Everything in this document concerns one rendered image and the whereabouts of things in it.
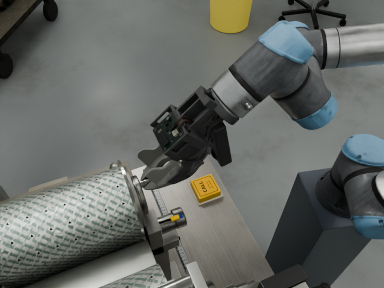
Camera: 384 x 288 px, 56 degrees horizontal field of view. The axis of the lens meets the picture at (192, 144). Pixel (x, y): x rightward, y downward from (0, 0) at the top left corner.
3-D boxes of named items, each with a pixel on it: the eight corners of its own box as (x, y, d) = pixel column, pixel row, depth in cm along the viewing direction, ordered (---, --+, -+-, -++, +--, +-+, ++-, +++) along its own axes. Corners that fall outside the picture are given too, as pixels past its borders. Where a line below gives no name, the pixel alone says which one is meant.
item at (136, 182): (151, 221, 65) (143, 188, 62) (141, 225, 65) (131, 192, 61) (142, 199, 72) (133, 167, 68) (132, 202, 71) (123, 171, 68)
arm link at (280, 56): (327, 64, 53) (296, 25, 49) (270, 113, 57) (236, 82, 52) (303, 44, 60) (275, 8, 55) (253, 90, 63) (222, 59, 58)
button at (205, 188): (220, 195, 107) (221, 191, 105) (199, 203, 105) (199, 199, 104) (211, 177, 111) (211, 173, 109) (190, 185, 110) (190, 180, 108)
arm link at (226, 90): (244, 80, 62) (268, 111, 58) (224, 99, 64) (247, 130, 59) (221, 60, 57) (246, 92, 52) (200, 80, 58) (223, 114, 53)
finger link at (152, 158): (119, 162, 65) (154, 131, 62) (142, 170, 69) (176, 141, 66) (123, 176, 63) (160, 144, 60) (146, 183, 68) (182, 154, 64)
